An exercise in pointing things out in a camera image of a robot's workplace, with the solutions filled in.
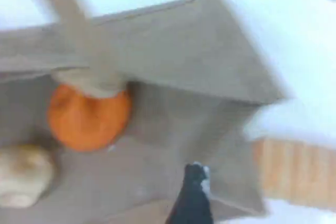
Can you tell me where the striped golden bread roll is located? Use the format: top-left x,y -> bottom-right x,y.
252,137 -> 336,204

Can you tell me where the brown jute tote bag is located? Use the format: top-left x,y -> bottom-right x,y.
0,0 -> 287,224

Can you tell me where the cream egg yolk pastry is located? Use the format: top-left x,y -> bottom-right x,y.
0,144 -> 55,208

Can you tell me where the orange fruit with stem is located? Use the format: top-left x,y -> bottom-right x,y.
47,83 -> 132,153

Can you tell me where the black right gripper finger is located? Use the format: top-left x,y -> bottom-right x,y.
164,163 -> 214,224

